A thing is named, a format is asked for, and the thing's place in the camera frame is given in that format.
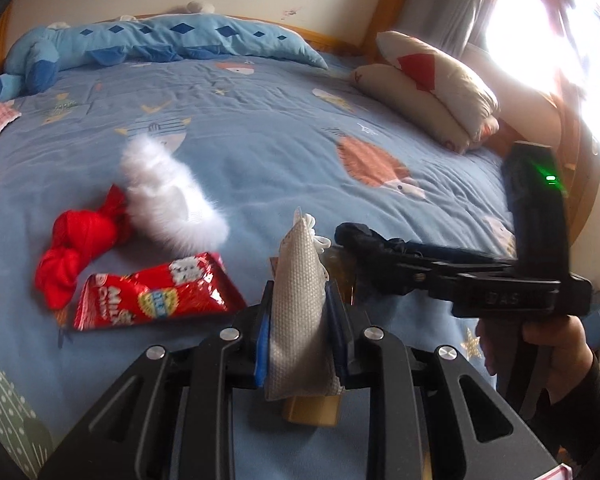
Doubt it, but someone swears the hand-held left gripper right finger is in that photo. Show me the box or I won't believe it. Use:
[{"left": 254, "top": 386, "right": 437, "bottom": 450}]
[{"left": 324, "top": 282, "right": 567, "bottom": 480}]

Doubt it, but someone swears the grey curtain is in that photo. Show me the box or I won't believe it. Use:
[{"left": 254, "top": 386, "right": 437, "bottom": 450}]
[{"left": 395, "top": 0, "right": 486, "bottom": 56}]

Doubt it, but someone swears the red snack wrapper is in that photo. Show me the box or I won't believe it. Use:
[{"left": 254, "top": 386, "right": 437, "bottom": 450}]
[{"left": 72, "top": 251, "right": 248, "bottom": 332}]

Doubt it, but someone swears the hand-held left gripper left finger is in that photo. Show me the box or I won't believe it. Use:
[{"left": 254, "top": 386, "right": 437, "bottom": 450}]
[{"left": 37, "top": 280, "right": 277, "bottom": 480}]

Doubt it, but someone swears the person's right hand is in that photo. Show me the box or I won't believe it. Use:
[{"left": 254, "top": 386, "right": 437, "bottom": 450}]
[{"left": 522, "top": 314, "right": 596, "bottom": 404}]

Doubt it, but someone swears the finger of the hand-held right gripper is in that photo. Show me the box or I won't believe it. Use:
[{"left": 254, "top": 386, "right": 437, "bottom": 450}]
[
  {"left": 380, "top": 240, "right": 519, "bottom": 267},
  {"left": 352, "top": 247, "right": 462, "bottom": 307}
]

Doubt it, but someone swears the person's right forearm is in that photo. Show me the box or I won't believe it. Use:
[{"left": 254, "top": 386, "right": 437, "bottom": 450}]
[{"left": 532, "top": 355, "right": 600, "bottom": 480}]

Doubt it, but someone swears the window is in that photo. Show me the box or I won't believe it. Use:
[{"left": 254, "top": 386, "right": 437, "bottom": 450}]
[{"left": 480, "top": 0, "right": 600, "bottom": 161}]

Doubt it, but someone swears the blue printed bed sheet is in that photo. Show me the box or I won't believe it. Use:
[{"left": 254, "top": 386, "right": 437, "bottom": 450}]
[{"left": 0, "top": 52, "right": 571, "bottom": 480}]

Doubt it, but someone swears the grey white sachet bag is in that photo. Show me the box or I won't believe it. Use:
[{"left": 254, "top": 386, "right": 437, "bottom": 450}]
[{"left": 265, "top": 207, "right": 342, "bottom": 403}]

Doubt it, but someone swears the black scrunchie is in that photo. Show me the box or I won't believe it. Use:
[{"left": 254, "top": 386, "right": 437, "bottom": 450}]
[{"left": 334, "top": 221, "right": 406, "bottom": 261}]

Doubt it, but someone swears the blue plush crocodile pillow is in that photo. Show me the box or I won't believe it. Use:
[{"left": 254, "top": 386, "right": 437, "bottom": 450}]
[{"left": 0, "top": 12, "right": 330, "bottom": 103}]

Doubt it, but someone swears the cream pillow with red triangle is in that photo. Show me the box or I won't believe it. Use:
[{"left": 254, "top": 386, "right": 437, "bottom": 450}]
[{"left": 354, "top": 30, "right": 501, "bottom": 155}]

